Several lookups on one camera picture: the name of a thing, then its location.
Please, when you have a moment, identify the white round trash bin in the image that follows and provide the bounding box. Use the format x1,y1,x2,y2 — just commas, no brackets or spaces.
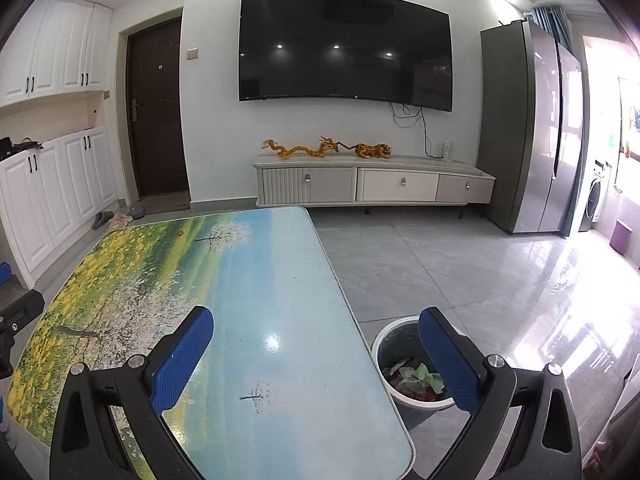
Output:
371,315,454,415

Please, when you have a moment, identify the light green plastic bag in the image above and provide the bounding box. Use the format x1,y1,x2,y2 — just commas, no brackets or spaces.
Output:
397,363,445,394

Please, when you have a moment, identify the landscape print table cover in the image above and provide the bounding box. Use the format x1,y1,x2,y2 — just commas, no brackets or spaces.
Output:
1,207,414,479

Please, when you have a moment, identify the beige slipper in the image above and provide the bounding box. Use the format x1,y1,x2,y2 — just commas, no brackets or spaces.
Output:
107,214,132,232

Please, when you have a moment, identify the white shoe cabinet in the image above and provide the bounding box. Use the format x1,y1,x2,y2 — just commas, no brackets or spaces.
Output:
1,0,120,287

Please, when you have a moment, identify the dark grey slipper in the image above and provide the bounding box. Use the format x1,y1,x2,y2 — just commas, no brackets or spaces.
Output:
128,202,145,220

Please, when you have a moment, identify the purple stool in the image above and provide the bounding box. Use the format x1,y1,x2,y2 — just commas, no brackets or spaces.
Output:
610,220,634,255

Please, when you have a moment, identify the white washing machine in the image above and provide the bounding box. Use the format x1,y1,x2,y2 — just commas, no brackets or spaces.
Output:
579,159,612,232

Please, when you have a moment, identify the golden tiger figurine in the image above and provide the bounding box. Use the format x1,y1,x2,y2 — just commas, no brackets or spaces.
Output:
352,143,392,158

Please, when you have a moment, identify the grey white tv cabinet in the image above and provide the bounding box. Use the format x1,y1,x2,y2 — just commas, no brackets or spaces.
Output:
254,155,495,208

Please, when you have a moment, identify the grey steel refrigerator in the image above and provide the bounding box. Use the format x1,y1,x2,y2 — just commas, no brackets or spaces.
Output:
477,21,584,235

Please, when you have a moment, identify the golden dragon figurine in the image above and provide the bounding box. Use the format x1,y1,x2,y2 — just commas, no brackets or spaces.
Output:
262,136,341,160

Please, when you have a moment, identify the dark brown entrance door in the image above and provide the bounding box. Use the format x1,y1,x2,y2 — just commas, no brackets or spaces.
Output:
126,18,189,198

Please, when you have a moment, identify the black wall television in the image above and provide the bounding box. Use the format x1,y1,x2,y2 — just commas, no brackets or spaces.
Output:
239,0,454,112

